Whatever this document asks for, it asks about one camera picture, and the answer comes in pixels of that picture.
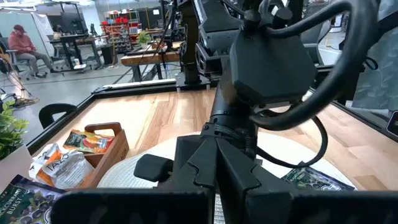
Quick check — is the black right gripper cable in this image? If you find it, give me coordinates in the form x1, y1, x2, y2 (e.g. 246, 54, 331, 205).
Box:
248, 0, 382, 169

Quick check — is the small green potted plant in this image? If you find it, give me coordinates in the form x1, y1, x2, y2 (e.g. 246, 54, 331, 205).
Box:
0, 99, 34, 194
136, 30, 152, 48

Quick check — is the grey leaf-pattern panel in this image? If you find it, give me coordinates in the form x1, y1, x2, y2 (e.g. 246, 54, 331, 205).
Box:
351, 0, 398, 112

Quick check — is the white orange tea packet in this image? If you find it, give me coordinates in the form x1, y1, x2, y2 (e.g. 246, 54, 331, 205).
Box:
29, 142, 63, 180
41, 151, 95, 190

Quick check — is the black background desk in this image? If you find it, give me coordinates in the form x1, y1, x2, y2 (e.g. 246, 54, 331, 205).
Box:
48, 33, 105, 72

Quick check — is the white round woven placemat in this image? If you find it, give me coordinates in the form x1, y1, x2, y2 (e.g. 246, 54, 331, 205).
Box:
96, 132, 357, 224

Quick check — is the wooden tea organiser tray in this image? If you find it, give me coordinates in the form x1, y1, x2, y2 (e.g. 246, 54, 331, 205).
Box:
29, 121, 130, 190

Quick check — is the black monitor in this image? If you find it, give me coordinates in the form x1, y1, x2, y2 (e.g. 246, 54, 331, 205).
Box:
58, 11, 86, 34

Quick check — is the person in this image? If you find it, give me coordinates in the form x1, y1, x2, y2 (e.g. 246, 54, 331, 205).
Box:
7, 24, 60, 78

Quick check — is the black phone-like device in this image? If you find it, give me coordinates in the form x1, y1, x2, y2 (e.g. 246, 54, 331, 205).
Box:
386, 110, 398, 137

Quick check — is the black office chair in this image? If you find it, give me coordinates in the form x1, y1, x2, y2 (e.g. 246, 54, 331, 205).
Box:
0, 37, 35, 80

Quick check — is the wooden background table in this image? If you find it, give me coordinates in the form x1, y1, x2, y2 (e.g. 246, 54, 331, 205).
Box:
119, 42, 183, 82

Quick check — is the black aluminium table frame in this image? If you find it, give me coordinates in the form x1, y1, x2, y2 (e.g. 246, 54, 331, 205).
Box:
26, 60, 398, 155

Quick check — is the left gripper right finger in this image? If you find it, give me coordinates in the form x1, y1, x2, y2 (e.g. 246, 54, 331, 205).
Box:
218, 138, 295, 224

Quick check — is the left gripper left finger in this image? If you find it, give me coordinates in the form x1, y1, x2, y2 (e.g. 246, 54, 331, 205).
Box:
161, 138, 218, 190

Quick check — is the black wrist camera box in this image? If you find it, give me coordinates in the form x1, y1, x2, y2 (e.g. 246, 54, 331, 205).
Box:
229, 27, 318, 106

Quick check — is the red storage shelf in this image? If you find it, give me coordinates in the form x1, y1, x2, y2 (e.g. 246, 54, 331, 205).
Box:
99, 16, 141, 53

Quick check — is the orange fruit tea packet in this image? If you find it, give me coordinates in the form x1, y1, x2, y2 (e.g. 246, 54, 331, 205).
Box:
63, 129, 115, 154

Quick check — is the black blackcurrant tea packet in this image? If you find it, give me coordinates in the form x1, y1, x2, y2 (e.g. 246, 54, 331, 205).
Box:
0, 174, 67, 224
281, 166, 357, 191

